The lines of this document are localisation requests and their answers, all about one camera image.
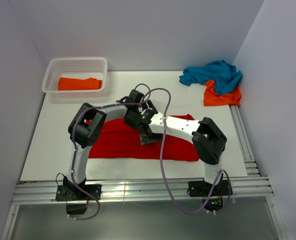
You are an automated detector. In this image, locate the red t shirt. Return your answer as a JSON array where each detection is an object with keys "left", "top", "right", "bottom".
[{"left": 89, "top": 119, "right": 199, "bottom": 162}]

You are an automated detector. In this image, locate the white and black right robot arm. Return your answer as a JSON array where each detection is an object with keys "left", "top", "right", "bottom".
[{"left": 136, "top": 110, "right": 227, "bottom": 195}]

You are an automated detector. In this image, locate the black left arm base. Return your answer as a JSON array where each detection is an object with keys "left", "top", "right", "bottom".
[{"left": 55, "top": 176, "right": 102, "bottom": 216}]

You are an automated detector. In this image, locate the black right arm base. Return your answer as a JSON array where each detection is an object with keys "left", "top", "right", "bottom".
[{"left": 187, "top": 180, "right": 233, "bottom": 212}]

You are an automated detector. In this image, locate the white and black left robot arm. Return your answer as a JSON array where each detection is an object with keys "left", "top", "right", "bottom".
[{"left": 66, "top": 103, "right": 127, "bottom": 200}]

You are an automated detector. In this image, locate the rolled orange t shirt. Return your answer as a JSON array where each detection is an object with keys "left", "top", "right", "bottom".
[{"left": 57, "top": 77, "right": 103, "bottom": 91}]

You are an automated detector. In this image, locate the blue t shirt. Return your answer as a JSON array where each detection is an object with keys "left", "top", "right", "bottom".
[{"left": 179, "top": 60, "right": 243, "bottom": 95}]

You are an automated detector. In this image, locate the white plastic basket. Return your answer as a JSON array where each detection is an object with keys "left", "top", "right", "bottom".
[{"left": 41, "top": 57, "right": 108, "bottom": 99}]

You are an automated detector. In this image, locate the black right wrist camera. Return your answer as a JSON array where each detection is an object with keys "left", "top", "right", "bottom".
[{"left": 124, "top": 109, "right": 155, "bottom": 133}]

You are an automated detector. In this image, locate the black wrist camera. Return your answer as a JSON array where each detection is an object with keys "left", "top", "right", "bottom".
[
  {"left": 125, "top": 89, "right": 144, "bottom": 104},
  {"left": 124, "top": 109, "right": 155, "bottom": 133}
]

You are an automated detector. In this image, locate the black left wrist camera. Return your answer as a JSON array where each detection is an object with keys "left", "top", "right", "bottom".
[{"left": 125, "top": 89, "right": 144, "bottom": 104}]

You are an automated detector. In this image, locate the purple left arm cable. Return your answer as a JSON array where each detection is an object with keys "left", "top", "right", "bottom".
[{"left": 70, "top": 83, "right": 153, "bottom": 221}]

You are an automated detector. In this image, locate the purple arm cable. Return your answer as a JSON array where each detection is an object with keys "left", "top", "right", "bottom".
[
  {"left": 137, "top": 87, "right": 232, "bottom": 216},
  {"left": 70, "top": 83, "right": 153, "bottom": 221}
]

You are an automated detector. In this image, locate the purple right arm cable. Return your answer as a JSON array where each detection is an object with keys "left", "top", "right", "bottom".
[{"left": 137, "top": 87, "right": 232, "bottom": 216}]

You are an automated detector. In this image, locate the aluminium rail frame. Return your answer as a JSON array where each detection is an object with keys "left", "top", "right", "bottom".
[{"left": 1, "top": 106, "right": 288, "bottom": 240}]

